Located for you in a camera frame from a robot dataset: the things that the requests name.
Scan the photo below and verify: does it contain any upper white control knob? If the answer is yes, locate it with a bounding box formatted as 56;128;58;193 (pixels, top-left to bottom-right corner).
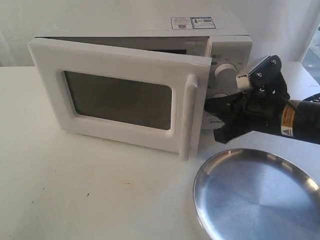
214;63;238;81

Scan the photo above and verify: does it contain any white control knob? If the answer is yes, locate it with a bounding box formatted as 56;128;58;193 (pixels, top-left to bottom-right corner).
210;92;228;98
214;63;238;81

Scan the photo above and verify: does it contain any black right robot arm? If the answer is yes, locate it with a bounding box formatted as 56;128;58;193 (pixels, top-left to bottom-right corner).
204;91;320;144

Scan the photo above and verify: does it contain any round stainless steel tray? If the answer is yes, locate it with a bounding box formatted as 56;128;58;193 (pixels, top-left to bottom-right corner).
192;148;320;240

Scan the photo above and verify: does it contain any lower white control knob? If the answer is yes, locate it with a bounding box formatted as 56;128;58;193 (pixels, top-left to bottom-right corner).
210;92;228;98

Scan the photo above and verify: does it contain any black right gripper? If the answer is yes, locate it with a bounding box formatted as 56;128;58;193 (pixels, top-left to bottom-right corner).
203;92;287;144

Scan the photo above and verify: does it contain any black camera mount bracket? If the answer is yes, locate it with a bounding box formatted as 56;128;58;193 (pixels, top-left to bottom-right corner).
249;55;290;100

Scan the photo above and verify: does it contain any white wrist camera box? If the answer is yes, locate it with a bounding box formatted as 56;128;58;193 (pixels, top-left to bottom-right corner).
236;56;272;91

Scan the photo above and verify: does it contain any white microwave oven body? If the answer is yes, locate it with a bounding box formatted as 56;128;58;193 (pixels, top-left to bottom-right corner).
33;14;252;131

